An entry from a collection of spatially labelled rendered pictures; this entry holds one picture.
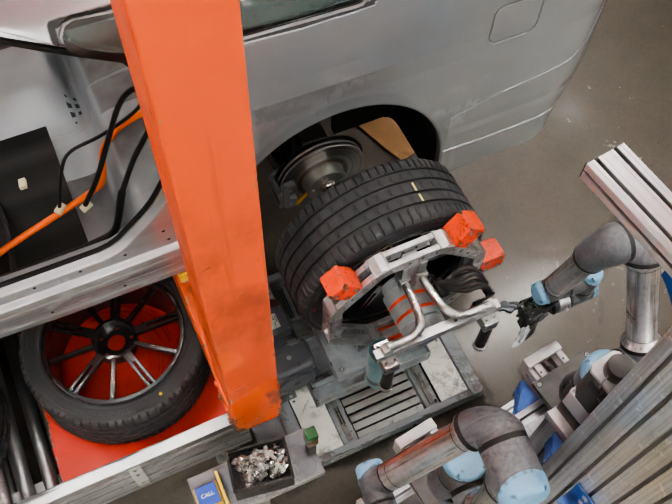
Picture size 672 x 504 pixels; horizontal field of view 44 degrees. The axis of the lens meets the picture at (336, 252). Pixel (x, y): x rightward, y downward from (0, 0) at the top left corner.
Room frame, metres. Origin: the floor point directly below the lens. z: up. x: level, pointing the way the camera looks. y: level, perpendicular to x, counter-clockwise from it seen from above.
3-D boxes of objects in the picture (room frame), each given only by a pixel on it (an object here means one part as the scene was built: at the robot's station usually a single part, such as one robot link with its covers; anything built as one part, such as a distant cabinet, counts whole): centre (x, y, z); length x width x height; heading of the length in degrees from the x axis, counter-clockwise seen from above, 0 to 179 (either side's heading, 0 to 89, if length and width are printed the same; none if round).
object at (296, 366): (1.25, 0.21, 0.26); 0.42 x 0.18 x 0.35; 27
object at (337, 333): (1.20, -0.22, 0.85); 0.54 x 0.07 x 0.54; 117
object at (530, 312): (1.16, -0.65, 0.86); 0.12 x 0.08 x 0.09; 118
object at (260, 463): (0.69, 0.21, 0.51); 0.20 x 0.14 x 0.13; 108
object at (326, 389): (1.33, -0.10, 0.13); 0.50 x 0.36 x 0.10; 117
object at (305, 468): (0.69, 0.22, 0.44); 0.43 x 0.17 x 0.03; 117
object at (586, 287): (1.22, -0.77, 0.95); 0.11 x 0.08 x 0.11; 112
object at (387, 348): (1.05, -0.19, 1.03); 0.19 x 0.18 x 0.11; 27
